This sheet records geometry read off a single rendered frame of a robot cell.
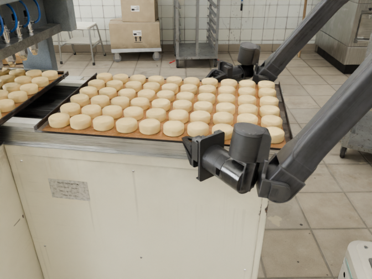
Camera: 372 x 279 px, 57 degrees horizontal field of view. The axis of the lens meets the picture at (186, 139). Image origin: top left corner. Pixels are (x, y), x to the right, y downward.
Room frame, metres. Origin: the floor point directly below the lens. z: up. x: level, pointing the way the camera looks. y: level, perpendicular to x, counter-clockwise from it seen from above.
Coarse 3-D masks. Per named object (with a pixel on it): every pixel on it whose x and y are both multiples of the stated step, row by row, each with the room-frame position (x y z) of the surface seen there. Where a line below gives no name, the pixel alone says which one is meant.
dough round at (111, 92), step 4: (104, 88) 0.95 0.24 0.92; (108, 88) 0.95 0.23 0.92; (112, 88) 0.95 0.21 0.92; (100, 92) 0.92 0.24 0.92; (104, 92) 0.92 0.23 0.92; (108, 92) 0.92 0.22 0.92; (112, 92) 0.92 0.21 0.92; (116, 92) 0.94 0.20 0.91; (108, 96) 0.92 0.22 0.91; (112, 96) 0.92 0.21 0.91
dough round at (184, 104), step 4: (180, 100) 0.86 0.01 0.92; (184, 100) 0.86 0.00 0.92; (176, 104) 0.84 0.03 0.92; (180, 104) 0.84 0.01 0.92; (184, 104) 0.84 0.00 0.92; (188, 104) 0.84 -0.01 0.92; (176, 108) 0.83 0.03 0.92; (180, 108) 0.82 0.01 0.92; (184, 108) 0.82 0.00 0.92; (188, 108) 0.83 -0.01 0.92
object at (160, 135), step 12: (156, 96) 0.94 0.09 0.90; (216, 96) 0.94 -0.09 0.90; (276, 96) 0.94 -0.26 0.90; (192, 108) 0.85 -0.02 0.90; (168, 120) 0.78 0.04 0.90; (72, 132) 0.72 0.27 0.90; (84, 132) 0.72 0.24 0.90; (96, 132) 0.72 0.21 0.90; (108, 132) 0.72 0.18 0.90; (120, 132) 0.72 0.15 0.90; (132, 132) 0.72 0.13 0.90; (276, 144) 0.66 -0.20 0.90
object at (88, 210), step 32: (32, 160) 0.76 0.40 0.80; (64, 160) 0.75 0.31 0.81; (96, 160) 0.74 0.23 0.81; (128, 160) 0.72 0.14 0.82; (160, 160) 0.71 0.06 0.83; (32, 192) 0.77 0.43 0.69; (64, 192) 0.75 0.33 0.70; (96, 192) 0.74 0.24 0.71; (128, 192) 0.72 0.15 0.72; (160, 192) 0.71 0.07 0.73; (192, 192) 0.70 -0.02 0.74; (224, 192) 0.69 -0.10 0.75; (256, 192) 0.67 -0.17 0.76; (32, 224) 0.77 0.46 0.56; (64, 224) 0.75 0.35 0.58; (96, 224) 0.74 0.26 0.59; (128, 224) 0.73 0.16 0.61; (160, 224) 0.71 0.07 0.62; (192, 224) 0.70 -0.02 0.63; (224, 224) 0.69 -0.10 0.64; (256, 224) 0.67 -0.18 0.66; (64, 256) 0.76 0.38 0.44; (96, 256) 0.74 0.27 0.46; (128, 256) 0.73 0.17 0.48; (160, 256) 0.71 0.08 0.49; (192, 256) 0.70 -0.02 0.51; (224, 256) 0.68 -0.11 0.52; (256, 256) 0.67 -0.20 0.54
